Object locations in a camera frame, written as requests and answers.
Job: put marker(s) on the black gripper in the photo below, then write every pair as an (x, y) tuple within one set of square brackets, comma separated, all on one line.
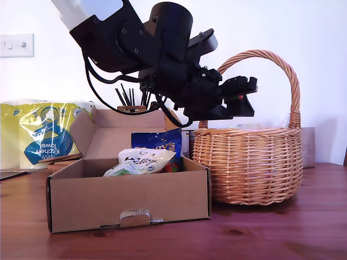
[(206, 86)]

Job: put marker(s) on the blue orange-print candy bag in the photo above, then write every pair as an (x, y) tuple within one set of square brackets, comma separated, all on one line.
[(151, 140)]

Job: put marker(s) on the white green-print candy bag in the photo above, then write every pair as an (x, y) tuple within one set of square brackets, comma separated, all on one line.
[(141, 159)]

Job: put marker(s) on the small printed white box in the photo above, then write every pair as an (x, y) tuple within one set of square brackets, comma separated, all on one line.
[(187, 143)]

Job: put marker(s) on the woven wicker basket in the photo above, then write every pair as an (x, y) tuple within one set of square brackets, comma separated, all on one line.
[(257, 168)]

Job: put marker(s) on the brown cardboard box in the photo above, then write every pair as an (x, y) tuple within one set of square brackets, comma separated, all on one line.
[(122, 197)]

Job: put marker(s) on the black chopstick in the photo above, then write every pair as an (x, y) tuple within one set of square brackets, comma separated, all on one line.
[(125, 94), (120, 97), (132, 96), (143, 98)]

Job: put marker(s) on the grey stone tile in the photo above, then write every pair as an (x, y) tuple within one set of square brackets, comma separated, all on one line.
[(308, 149)]

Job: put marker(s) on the round cork coaster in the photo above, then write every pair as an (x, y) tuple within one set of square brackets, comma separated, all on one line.
[(62, 166), (59, 158)]

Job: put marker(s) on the yellow kitchen towel pack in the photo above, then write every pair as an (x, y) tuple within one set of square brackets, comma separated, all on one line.
[(40, 135)]

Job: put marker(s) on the flat grey board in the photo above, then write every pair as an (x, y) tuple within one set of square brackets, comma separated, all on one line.
[(13, 175)]

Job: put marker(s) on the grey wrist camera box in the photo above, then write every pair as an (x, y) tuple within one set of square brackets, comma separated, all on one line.
[(206, 40)]

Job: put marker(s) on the white wall switch plate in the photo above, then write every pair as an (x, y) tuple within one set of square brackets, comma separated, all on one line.
[(16, 46)]

